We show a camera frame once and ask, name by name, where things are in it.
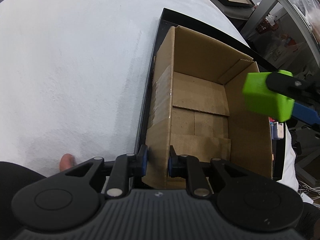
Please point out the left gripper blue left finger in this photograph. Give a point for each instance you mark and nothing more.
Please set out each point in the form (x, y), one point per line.
(142, 159)

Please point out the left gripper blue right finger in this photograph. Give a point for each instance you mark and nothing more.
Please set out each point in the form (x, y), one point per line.
(172, 161)

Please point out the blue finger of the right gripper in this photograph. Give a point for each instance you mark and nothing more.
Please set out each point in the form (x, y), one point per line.
(294, 88)
(305, 114)

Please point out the green hexagonal block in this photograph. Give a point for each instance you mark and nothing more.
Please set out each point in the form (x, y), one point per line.
(259, 99)

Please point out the brown cardboard box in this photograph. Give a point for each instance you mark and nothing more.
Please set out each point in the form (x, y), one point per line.
(212, 109)

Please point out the person's left hand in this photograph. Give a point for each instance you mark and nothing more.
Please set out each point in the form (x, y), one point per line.
(67, 161)

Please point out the black-topped desk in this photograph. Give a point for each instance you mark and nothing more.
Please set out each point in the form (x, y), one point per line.
(264, 9)

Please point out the clear plastic bag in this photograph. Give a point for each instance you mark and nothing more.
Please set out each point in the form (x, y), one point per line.
(310, 12)

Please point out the black shallow tray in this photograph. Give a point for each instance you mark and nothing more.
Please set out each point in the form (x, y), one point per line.
(175, 79)

